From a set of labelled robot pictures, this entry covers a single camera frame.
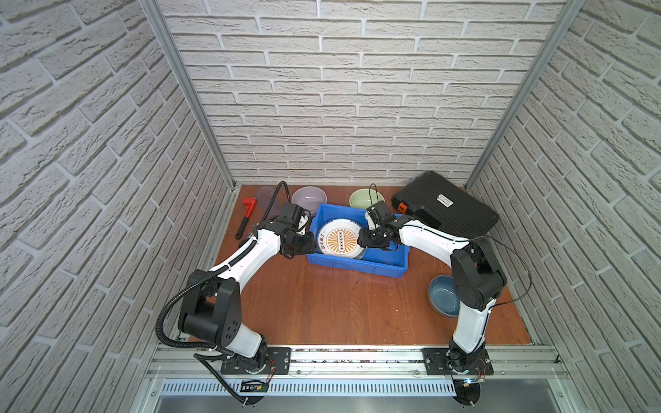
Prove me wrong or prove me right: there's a lavender bowl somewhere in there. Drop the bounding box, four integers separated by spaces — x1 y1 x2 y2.
292 186 327 218

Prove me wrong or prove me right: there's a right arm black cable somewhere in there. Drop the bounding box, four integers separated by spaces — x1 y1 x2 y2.
367 182 533 393

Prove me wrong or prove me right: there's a light green bowl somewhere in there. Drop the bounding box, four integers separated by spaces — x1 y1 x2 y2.
349 189 385 210

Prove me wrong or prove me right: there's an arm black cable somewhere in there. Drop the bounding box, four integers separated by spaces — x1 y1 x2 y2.
367 182 533 393
154 180 291 406

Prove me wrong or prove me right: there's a red pipe wrench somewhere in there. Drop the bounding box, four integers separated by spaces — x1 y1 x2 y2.
235 197 258 240

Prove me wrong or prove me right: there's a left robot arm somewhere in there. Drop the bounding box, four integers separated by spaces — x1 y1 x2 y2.
178 202 316 373

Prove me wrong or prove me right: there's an orange sunburst white plate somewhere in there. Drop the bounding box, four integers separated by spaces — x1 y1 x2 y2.
317 219 366 259

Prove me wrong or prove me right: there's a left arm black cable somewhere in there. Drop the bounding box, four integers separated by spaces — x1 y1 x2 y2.
154 180 291 406

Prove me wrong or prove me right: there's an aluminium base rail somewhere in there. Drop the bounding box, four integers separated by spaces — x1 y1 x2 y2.
146 345 569 397

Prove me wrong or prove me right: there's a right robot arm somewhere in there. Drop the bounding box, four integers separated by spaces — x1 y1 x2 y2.
358 201 506 374

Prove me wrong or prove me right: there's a black tool case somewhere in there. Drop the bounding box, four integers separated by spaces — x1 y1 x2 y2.
391 171 499 239

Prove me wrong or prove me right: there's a grey blue bowl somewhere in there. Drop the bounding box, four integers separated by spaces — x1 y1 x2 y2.
428 275 461 318

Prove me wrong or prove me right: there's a blue plastic bin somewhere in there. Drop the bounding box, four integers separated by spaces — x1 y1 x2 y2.
307 204 410 278

